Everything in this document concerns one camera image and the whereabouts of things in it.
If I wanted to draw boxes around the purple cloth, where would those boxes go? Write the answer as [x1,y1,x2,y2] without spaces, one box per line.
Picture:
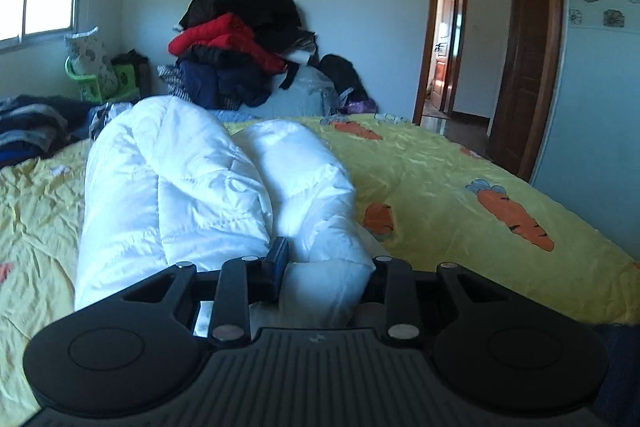
[340,99,378,115]

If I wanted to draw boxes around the patterned pillow bag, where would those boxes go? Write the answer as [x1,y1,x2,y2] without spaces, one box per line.
[64,29,120,100]

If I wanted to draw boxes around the plaid cloth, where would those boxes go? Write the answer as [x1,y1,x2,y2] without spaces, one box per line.
[157,64,193,102]

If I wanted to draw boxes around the brown wooden door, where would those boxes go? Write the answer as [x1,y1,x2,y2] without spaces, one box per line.
[487,0,566,182]

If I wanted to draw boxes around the wooden hallway door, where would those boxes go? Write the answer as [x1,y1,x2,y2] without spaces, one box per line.
[432,0,471,115]

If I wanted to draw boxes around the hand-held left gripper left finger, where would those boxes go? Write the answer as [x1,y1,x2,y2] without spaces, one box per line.
[120,237,291,349]

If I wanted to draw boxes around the black jacket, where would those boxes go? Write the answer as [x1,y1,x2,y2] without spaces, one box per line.
[179,0,317,52]

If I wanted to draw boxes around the black backpack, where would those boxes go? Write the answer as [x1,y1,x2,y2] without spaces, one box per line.
[318,54,370,104]

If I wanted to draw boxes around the yellow carrot-print bed sheet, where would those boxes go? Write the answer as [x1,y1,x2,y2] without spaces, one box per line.
[0,112,640,413]

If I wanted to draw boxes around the dark blue cloth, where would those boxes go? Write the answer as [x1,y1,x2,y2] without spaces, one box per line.
[592,322,640,427]

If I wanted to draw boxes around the green plastic stool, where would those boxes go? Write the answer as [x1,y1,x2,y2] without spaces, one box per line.
[65,57,141,104]

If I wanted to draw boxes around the white down jacket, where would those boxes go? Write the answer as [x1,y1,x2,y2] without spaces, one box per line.
[74,96,376,328]

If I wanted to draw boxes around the pile of dark clothes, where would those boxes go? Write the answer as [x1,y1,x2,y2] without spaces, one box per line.
[0,94,108,168]

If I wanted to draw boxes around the brown wooden door frame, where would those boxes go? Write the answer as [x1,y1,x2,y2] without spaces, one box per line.
[412,0,551,125]

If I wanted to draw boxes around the window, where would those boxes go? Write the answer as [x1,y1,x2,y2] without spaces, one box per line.
[0,0,81,52]

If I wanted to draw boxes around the navy jacket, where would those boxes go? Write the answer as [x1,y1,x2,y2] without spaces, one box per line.
[177,46,273,112]

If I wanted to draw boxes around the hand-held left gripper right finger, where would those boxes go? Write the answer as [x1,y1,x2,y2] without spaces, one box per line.
[362,256,507,344]

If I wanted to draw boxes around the grey plastic bag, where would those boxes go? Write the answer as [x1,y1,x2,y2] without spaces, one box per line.
[260,64,341,118]

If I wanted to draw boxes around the red jacket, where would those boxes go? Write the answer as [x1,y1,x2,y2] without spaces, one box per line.
[168,13,287,72]

